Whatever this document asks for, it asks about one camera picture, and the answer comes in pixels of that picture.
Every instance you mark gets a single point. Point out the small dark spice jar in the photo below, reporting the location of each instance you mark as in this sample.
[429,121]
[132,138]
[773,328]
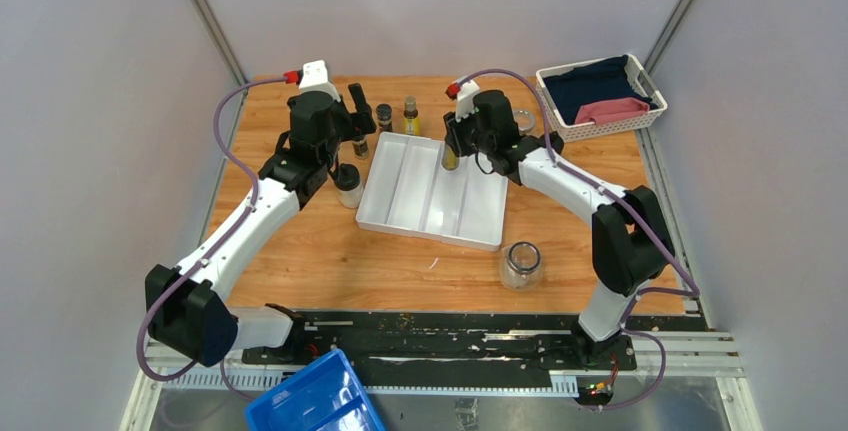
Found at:
[384,114]
[360,147]

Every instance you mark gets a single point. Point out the yellow label sauce bottle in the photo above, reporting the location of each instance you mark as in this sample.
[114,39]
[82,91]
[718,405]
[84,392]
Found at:
[449,160]
[412,124]

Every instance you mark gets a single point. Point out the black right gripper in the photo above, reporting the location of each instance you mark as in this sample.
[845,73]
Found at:
[455,133]

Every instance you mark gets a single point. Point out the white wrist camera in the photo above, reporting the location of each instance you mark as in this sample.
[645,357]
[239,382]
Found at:
[315,76]
[463,94]

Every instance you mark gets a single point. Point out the black lid bead jar left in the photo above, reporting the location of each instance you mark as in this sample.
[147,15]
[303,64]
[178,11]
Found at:
[349,185]

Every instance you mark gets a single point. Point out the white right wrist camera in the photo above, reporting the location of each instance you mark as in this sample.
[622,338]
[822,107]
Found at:
[463,94]

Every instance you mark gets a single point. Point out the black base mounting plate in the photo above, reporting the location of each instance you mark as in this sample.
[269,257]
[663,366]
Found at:
[449,350]

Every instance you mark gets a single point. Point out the glass jar with grains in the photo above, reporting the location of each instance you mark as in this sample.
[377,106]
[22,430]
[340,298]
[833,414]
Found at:
[525,121]

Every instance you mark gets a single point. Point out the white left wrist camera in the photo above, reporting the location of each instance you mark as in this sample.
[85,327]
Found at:
[315,76]

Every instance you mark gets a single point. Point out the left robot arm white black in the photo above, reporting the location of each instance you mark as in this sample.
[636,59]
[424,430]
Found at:
[186,304]

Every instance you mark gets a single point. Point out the navy blue cloth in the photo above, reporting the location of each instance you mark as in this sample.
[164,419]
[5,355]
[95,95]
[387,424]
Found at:
[601,80]

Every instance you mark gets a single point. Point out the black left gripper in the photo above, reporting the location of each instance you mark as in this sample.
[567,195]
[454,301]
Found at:
[359,122]

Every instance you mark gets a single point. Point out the pink cloth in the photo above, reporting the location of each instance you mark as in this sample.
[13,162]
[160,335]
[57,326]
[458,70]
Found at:
[610,111]

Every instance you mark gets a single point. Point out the white plastic basket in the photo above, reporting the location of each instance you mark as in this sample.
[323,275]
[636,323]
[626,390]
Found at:
[641,81]

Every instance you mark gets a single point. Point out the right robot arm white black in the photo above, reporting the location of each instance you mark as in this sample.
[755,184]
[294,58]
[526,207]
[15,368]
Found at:
[630,242]

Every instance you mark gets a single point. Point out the white divided organizer tray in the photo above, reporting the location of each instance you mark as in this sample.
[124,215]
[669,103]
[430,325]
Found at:
[408,193]

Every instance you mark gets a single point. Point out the blue plastic bin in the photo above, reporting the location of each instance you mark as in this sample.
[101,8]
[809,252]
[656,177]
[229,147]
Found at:
[325,395]

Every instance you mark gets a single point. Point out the empty glass jar front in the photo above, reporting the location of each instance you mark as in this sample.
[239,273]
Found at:
[521,266]

